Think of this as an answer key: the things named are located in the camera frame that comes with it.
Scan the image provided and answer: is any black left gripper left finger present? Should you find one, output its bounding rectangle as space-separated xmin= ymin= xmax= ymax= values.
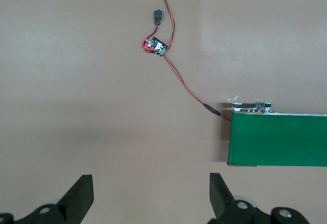
xmin=0 ymin=174 xmax=94 ymax=224

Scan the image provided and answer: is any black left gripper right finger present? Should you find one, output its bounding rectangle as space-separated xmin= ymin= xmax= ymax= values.
xmin=208 ymin=172 xmax=309 ymax=224

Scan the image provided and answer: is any green conveyor belt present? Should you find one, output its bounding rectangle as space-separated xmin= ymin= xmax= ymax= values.
xmin=226 ymin=101 xmax=327 ymax=168

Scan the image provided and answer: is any small green circuit board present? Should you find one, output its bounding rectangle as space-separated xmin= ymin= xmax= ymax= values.
xmin=144 ymin=36 xmax=169 ymax=57

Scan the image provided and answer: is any small black wire connector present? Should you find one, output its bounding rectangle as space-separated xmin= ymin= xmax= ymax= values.
xmin=153 ymin=9 xmax=164 ymax=26

